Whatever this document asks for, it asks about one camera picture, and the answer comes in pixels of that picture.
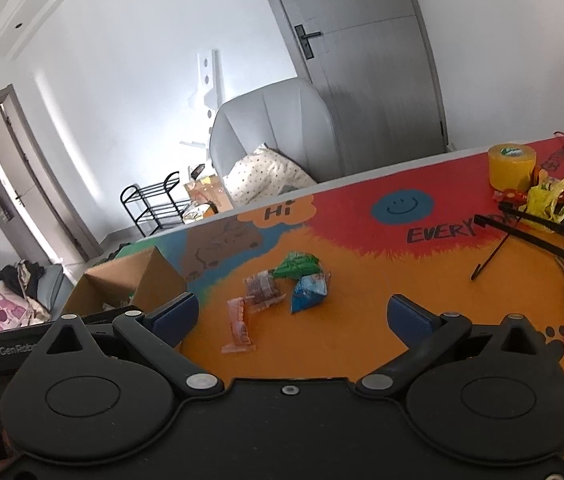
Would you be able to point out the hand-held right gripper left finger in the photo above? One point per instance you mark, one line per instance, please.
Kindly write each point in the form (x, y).
(174, 317)

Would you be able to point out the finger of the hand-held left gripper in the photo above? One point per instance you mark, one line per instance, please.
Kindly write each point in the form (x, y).
(104, 318)

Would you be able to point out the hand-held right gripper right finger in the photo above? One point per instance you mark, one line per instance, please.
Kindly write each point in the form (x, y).
(412, 320)

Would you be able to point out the brown cardboard box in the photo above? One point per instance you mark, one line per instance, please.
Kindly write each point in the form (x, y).
(161, 280)

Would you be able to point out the clear pink snack packet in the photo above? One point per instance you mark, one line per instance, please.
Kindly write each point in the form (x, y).
(239, 327)

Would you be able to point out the clear dark purple snack packet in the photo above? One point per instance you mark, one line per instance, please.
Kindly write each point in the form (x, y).
(262, 287)

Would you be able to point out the blue snack packet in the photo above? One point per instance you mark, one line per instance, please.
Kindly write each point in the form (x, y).
(309, 292)

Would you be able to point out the dark green snack packet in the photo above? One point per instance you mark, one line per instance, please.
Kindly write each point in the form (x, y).
(294, 266)

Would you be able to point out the grey sofa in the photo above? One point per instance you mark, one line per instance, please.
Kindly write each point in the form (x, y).
(56, 280)

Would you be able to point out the dark clothes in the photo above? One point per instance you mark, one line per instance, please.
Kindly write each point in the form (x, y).
(11, 275)

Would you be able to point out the small cardboard box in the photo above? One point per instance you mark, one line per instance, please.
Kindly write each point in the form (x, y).
(204, 191)

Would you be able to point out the black shoe rack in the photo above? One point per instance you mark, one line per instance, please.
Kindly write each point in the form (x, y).
(159, 187)

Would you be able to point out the red gold candy wrapper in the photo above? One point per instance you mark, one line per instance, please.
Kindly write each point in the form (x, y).
(512, 195)

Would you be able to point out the white dotted pillow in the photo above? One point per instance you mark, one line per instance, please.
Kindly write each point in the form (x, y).
(262, 175)

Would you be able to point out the yellow plastic bag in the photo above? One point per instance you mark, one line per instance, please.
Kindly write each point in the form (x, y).
(544, 202)

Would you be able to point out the yellow tape roll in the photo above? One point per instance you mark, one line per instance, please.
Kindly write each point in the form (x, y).
(509, 167)

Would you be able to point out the grey armchair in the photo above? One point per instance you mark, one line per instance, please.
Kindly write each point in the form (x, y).
(282, 120)

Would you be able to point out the grey door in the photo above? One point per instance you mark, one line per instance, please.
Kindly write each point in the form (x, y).
(372, 60)

